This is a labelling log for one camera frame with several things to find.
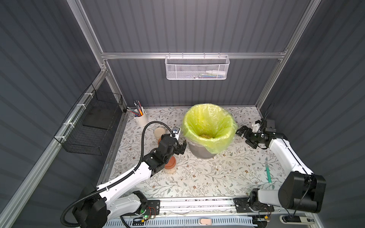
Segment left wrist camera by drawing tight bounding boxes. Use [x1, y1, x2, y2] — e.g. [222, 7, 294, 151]
[172, 126, 181, 140]

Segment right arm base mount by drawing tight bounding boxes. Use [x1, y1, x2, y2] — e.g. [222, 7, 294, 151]
[233, 197, 275, 213]

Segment black corrugated cable conduit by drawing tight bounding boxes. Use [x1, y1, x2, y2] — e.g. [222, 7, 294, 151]
[59, 121, 176, 228]

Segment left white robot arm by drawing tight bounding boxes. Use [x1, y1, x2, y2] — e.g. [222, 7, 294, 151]
[72, 135, 187, 228]

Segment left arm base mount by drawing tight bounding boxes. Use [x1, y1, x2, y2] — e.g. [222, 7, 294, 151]
[124, 200, 161, 217]

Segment white tube in basket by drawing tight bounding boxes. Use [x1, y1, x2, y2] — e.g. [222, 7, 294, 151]
[206, 70, 227, 77]

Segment white pen cup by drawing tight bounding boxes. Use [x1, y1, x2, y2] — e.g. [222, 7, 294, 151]
[133, 112, 148, 127]

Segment oatmeal jar with beige lid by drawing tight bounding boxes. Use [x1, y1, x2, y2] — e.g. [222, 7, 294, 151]
[154, 127, 165, 140]

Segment white wire wall basket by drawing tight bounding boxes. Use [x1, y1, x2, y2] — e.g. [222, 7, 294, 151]
[164, 54, 230, 80]

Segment black wire side basket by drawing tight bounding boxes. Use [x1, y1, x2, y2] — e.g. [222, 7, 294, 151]
[55, 87, 123, 156]

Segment green pen on table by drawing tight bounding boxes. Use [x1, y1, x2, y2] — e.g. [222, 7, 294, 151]
[265, 163, 272, 184]

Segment oatmeal jar with terracotta lid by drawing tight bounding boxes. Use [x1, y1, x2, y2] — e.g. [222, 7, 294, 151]
[163, 156, 177, 174]

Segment grey bin with green bag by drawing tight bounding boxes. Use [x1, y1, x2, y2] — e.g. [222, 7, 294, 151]
[181, 104, 238, 159]

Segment pens in cup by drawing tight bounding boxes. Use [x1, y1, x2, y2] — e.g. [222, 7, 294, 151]
[127, 100, 144, 117]

